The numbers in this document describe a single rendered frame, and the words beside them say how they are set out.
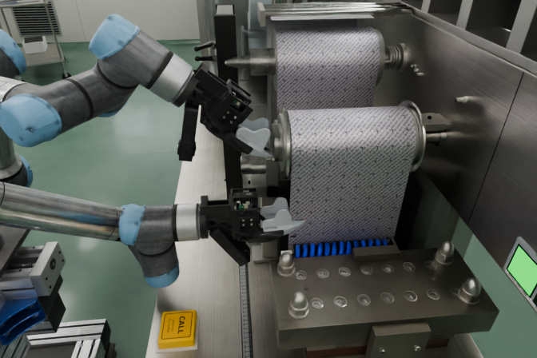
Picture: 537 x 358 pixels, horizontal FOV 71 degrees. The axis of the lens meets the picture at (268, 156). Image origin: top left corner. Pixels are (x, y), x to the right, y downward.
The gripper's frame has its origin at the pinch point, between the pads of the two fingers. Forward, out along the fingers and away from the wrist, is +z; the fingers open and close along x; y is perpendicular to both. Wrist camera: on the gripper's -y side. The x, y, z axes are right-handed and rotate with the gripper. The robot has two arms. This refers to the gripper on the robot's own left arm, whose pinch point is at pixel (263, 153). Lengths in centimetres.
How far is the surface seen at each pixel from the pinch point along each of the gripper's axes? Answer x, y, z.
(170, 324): -14.1, -37.0, 4.3
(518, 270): -27.8, 18.7, 31.5
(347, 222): -4.9, -0.5, 22.9
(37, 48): 425, -227, -127
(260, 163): 4.0, -3.9, 3.0
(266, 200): 3.2, -10.6, 10.0
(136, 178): 176, -147, 17
